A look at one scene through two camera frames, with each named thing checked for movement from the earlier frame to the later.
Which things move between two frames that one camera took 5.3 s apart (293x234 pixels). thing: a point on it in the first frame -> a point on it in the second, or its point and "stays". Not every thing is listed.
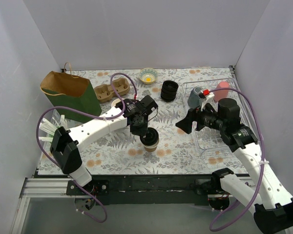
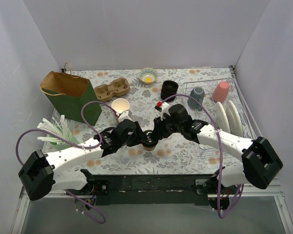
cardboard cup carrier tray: (104, 92) stays
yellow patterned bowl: (148, 75) stays
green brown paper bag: (64, 89) stays
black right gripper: (195, 120) -> (158, 129)
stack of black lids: (169, 90) stays
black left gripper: (138, 129) -> (137, 133)
